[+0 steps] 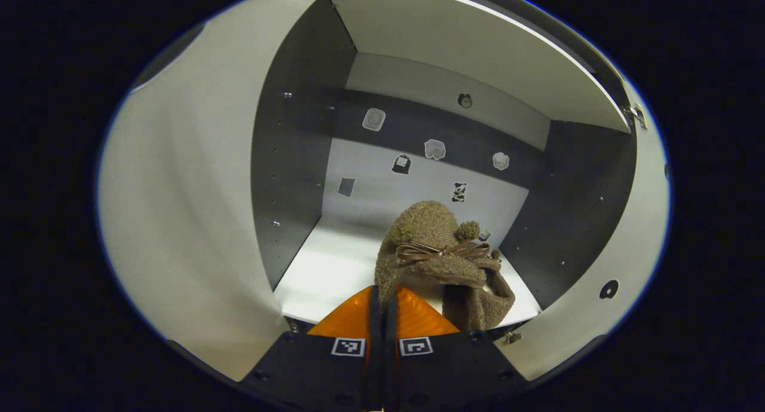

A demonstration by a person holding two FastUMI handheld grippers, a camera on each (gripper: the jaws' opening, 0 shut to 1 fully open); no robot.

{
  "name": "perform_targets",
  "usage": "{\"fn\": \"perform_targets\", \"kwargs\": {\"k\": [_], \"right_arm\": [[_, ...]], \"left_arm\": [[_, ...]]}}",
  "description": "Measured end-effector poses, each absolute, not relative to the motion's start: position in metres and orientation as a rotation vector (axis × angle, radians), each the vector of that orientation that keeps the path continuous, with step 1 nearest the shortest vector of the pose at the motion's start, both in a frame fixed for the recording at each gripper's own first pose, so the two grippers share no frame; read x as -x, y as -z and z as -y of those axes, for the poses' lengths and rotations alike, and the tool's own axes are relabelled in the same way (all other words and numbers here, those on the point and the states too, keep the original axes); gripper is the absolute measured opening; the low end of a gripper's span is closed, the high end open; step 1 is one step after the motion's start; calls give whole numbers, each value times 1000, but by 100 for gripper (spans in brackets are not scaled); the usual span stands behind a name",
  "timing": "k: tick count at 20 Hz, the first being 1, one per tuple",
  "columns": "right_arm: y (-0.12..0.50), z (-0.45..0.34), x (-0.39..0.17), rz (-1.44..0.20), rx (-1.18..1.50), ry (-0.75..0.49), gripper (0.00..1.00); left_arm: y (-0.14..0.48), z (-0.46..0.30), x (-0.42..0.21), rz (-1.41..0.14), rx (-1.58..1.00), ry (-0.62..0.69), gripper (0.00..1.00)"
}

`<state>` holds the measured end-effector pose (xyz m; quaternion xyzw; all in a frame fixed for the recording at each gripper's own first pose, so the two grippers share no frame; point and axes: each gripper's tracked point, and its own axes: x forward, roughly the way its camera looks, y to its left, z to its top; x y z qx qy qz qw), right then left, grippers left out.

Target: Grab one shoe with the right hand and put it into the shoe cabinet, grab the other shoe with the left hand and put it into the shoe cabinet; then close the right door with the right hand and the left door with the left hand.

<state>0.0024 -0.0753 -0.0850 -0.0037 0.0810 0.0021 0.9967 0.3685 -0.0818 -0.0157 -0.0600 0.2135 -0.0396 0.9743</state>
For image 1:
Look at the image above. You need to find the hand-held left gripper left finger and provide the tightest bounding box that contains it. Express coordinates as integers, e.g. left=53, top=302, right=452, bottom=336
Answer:
left=239, top=285, right=383, bottom=410

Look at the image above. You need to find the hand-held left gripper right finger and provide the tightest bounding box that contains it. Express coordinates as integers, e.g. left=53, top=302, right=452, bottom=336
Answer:
left=384, top=285, right=530, bottom=410

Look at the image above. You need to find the brown fuzzy shoe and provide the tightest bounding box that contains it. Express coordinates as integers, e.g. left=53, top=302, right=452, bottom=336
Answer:
left=375, top=201, right=494, bottom=308
left=442, top=263, right=516, bottom=332

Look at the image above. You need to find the white shoe cabinet door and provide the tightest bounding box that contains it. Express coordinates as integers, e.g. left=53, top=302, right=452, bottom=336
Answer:
left=99, top=0, right=335, bottom=383
left=496, top=83, right=671, bottom=382

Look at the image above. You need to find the white shoe cabinet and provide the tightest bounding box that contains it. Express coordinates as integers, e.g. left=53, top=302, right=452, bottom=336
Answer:
left=251, top=0, right=637, bottom=335

